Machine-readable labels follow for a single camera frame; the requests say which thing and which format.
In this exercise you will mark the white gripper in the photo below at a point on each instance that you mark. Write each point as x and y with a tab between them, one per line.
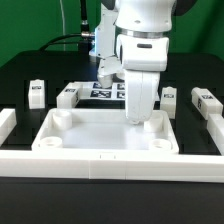
108	68

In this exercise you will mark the white desk tabletop tray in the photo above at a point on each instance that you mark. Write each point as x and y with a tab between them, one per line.
107	130

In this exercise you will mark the white fiducial marker sheet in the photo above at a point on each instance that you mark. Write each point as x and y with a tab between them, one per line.
93	90

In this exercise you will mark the white U-shaped obstacle fence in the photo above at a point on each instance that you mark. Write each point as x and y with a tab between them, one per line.
90	164

